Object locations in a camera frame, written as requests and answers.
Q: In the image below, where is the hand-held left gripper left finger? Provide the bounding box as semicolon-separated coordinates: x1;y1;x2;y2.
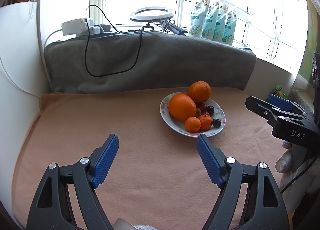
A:
26;133;120;230

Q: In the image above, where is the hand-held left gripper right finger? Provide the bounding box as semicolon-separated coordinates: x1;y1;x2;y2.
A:
196;133;290;230

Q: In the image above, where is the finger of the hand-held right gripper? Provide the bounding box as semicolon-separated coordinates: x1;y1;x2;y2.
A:
267;93;313;118
245;95;313;130

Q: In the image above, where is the small mandarin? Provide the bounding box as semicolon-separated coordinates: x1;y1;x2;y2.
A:
198;114;213;131
184;117;201;132

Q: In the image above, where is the floral white plate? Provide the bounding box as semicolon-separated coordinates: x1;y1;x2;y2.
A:
160;91;226;138

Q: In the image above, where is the large orange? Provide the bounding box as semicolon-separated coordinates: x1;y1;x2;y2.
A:
168;94;197;122

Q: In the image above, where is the large mandarin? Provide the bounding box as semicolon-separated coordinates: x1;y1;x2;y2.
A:
186;81;212;104

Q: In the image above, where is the person's right hand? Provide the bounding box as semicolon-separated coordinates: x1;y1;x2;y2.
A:
275;141;295;188

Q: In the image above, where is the teal floral refill pouch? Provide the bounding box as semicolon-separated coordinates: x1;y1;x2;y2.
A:
187;0;210;38
202;0;220;40
222;6;237;45
214;3;229;42

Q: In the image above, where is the grey blanket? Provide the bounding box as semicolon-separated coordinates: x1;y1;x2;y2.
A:
44;31;257;94

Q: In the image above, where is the white power strip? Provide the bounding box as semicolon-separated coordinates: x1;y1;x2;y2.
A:
61;18;100;35

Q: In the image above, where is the white board panel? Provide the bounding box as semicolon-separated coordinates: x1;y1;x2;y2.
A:
0;2;54;218

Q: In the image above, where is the thin white cable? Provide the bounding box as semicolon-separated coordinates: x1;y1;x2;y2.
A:
0;53;42;98

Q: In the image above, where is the black cable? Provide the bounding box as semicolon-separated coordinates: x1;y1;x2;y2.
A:
84;5;143;77

